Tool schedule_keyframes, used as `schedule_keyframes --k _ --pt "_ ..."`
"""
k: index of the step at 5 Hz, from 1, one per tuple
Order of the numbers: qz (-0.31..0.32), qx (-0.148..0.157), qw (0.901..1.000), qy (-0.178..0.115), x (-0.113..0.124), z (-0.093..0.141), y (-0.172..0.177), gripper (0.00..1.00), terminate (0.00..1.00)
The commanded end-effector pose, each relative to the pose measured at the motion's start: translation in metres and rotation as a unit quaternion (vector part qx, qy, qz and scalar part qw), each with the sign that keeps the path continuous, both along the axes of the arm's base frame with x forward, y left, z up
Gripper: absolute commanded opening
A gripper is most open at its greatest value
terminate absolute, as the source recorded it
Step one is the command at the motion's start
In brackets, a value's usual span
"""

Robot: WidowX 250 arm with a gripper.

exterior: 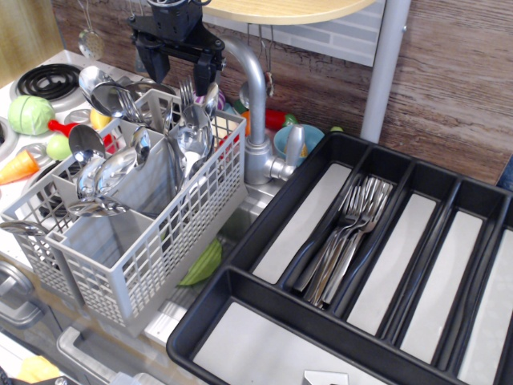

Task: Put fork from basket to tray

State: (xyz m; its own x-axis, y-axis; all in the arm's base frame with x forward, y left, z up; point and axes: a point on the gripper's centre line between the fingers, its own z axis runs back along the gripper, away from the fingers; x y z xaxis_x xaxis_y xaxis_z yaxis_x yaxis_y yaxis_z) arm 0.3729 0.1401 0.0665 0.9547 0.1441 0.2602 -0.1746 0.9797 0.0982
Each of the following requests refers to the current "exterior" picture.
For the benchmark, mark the round wooden shelf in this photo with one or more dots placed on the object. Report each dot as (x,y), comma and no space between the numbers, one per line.
(286,12)

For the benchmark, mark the green toy cabbage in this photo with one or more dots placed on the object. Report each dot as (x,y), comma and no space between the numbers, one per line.
(29,115)

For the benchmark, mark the silver spoon in basket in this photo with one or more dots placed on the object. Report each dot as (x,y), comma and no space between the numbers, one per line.
(194,132)

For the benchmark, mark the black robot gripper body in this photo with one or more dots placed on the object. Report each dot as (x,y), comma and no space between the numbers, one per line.
(178,25)

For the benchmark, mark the green toy apple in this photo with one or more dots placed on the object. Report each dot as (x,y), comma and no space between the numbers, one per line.
(57,147)

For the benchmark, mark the black cutlery tray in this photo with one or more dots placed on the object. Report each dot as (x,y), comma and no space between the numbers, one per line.
(427,299)

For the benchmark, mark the grey plastic cutlery basket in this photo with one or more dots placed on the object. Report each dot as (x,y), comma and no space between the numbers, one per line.
(122,267)

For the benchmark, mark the silver kitchen faucet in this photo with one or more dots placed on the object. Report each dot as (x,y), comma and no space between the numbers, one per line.
(260,164)

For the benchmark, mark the purple toy onion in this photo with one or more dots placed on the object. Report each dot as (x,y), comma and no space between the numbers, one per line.
(220,98)

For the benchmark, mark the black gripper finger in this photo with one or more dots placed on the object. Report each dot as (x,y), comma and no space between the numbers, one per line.
(204,71)
(154,60)

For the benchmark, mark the pile of silver forks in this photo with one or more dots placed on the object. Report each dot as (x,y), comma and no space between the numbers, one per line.
(362,206)

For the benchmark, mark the orange toy carrot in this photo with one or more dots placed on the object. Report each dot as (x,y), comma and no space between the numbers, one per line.
(22,166)

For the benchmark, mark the black coil stove burner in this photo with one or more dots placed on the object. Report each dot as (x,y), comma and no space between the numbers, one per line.
(51,81)

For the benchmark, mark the green toy leaf vegetable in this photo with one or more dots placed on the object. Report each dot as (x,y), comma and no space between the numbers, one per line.
(205,265)

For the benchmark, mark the silver metal fork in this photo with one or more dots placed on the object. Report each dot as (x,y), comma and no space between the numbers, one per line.
(186,95)

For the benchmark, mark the large silver spoon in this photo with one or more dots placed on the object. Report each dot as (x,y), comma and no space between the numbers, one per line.
(96,86)

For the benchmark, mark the grey metal pole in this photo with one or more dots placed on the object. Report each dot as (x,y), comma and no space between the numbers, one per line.
(393,28)

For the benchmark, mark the blue toy cup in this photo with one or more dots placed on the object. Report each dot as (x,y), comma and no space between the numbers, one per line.
(290,136)

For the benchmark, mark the hanging silver skimmer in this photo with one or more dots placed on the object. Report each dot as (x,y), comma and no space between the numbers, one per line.
(90,42)

